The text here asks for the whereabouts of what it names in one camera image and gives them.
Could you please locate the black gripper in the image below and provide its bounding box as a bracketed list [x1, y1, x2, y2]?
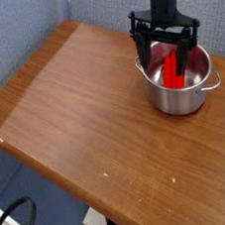
[129, 0, 199, 76]

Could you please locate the red plastic block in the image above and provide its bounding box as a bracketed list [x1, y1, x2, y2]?
[164, 51, 184, 89]

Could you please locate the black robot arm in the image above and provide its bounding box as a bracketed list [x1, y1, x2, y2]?
[129, 0, 200, 76]

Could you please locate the metal pot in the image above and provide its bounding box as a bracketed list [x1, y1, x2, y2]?
[135, 42, 221, 116]

